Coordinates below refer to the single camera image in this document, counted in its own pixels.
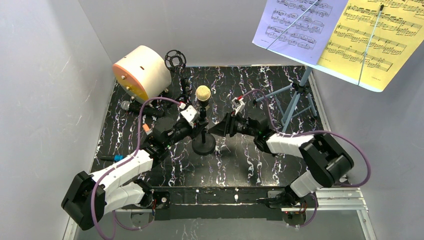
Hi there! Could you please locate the beige microphone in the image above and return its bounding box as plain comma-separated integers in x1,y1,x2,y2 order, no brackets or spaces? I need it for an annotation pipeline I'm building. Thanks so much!
192,85,216,156

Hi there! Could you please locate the silver microphone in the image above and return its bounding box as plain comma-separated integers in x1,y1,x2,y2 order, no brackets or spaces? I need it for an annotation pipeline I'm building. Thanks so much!
120,100,164,118

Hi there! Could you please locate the black tripod microphone stand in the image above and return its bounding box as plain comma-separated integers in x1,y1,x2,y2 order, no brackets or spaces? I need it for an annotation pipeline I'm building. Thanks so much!
164,49,192,105

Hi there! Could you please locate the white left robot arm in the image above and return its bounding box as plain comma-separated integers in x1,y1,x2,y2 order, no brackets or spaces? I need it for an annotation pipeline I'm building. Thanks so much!
61,117,208,230

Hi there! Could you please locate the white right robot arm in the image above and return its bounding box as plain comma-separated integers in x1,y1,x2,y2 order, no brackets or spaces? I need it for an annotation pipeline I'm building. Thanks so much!
208,112,354,208

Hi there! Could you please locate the blue music stand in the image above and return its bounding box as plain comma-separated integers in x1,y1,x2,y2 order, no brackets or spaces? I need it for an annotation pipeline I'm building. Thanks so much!
266,66,318,132

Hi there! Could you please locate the white and orange drum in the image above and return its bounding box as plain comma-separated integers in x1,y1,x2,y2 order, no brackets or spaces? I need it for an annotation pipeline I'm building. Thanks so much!
112,45,172,104

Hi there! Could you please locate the black and blue marker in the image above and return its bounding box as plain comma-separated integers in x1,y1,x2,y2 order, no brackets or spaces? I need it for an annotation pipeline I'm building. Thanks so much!
97,155,124,162

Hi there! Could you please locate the lavender sheet music page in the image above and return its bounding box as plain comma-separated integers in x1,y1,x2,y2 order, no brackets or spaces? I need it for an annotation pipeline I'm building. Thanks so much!
252,0,348,66

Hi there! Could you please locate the yellow sheet music page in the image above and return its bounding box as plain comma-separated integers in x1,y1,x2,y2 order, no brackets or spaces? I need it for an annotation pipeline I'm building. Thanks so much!
317,0,424,92

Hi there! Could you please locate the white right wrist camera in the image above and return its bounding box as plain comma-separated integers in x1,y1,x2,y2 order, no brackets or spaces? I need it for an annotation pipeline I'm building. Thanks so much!
231,96,246,115

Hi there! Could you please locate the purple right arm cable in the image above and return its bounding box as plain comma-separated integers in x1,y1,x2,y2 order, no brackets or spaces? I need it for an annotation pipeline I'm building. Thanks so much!
241,89,372,228

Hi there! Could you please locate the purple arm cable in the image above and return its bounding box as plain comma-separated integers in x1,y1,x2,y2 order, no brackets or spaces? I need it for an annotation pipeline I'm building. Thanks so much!
90,96,185,240
241,89,372,228

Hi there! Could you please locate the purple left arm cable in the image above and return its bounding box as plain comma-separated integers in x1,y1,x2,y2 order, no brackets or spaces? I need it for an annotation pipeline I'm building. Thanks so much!
90,96,185,240

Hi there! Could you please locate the aluminium frame rail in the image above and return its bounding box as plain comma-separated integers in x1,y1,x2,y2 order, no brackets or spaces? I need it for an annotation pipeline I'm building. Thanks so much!
62,184,376,240

